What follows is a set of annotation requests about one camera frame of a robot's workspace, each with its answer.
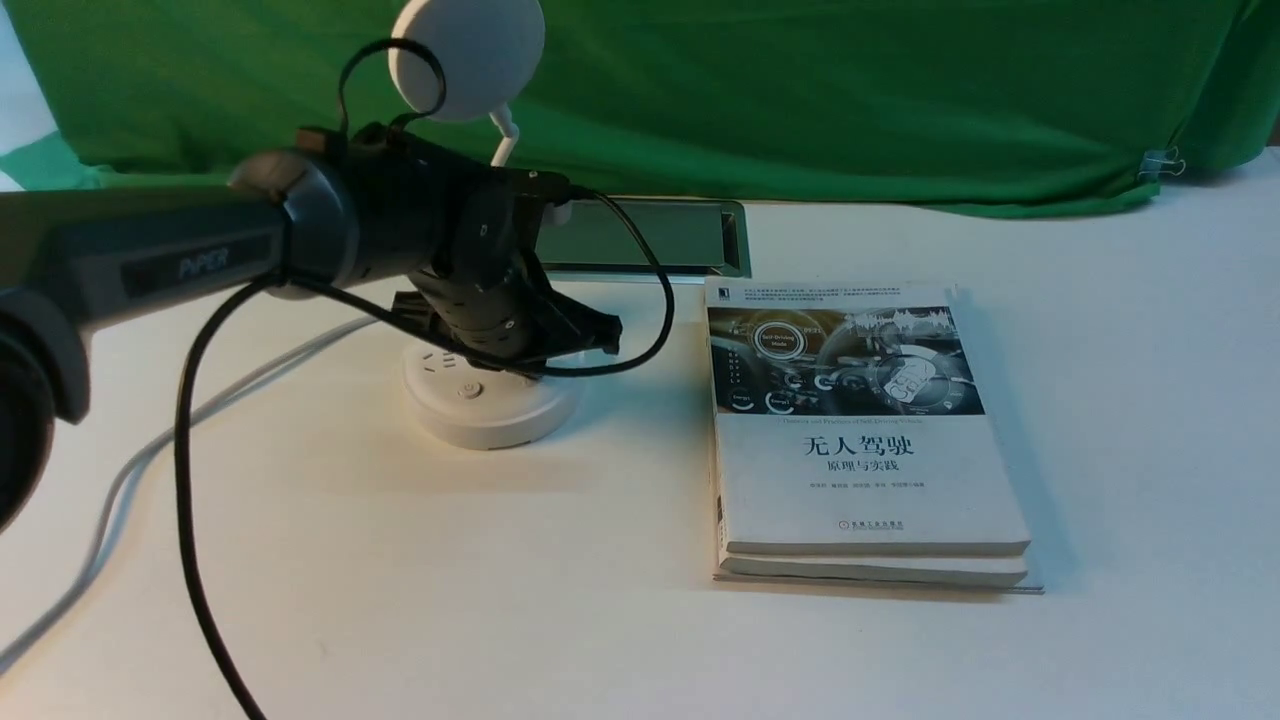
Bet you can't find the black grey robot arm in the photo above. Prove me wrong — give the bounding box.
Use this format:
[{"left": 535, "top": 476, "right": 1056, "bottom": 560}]
[{"left": 1, "top": 123, "right": 622, "bottom": 524}]

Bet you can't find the metal desk cable grommet tray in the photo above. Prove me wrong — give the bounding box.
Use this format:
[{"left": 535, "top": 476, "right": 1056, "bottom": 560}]
[{"left": 536, "top": 199, "right": 753, "bottom": 283}]

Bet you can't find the green backdrop cloth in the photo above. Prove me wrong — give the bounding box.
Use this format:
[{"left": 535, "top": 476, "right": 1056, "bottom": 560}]
[{"left": 3, "top": 1, "right": 1277, "bottom": 218}]

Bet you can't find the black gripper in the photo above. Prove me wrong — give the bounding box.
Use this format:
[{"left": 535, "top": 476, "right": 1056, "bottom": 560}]
[{"left": 392, "top": 169, "right": 623, "bottom": 368}]

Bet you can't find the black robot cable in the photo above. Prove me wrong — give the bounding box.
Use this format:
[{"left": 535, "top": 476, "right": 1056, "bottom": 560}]
[{"left": 174, "top": 38, "right": 676, "bottom": 720}]

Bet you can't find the white desk lamp socket base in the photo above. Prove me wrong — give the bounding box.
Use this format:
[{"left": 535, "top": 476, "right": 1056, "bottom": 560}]
[{"left": 389, "top": 1, "right": 580, "bottom": 450}]

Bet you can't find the silver binder clip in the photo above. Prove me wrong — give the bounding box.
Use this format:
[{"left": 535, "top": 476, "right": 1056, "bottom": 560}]
[{"left": 1135, "top": 146, "right": 1187, "bottom": 183}]

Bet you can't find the white lamp power cable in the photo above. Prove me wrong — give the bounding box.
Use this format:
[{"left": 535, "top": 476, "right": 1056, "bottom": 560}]
[{"left": 0, "top": 316, "right": 381, "bottom": 676}]

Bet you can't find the upper white paperback book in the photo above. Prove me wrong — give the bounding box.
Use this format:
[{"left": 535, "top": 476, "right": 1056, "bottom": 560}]
[{"left": 704, "top": 278, "right": 1030, "bottom": 557}]

